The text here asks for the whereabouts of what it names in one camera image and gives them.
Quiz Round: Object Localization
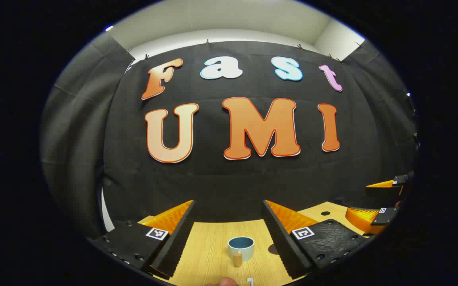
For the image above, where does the black backdrop cloth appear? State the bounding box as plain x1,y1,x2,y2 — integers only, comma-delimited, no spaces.
102,40,418,223

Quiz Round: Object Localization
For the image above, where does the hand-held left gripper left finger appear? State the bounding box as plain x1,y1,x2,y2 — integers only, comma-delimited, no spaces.
92,200,196,279

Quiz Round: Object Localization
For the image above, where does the light blue cup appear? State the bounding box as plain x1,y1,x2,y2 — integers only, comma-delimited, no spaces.
227,236,255,267

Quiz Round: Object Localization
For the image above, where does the dark grey side curtain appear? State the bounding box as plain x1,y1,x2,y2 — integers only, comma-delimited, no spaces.
40,32,134,239

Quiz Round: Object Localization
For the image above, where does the wooden desktop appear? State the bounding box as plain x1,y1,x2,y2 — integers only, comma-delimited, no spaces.
138,201,373,286

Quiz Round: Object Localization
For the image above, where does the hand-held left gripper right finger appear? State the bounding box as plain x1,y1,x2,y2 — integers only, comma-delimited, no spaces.
262,200,367,280

